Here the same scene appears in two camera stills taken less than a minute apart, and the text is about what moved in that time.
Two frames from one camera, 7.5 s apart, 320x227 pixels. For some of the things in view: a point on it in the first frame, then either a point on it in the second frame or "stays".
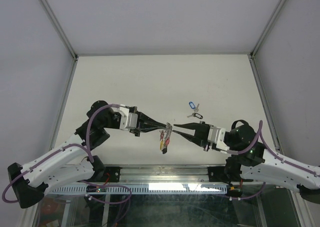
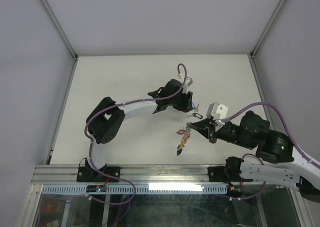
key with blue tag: [192, 106] stays
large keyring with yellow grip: [164, 138] → [186, 132]
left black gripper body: [135, 131] → [181, 101]
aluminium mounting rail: [164, 173] stays
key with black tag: [195, 115] stays
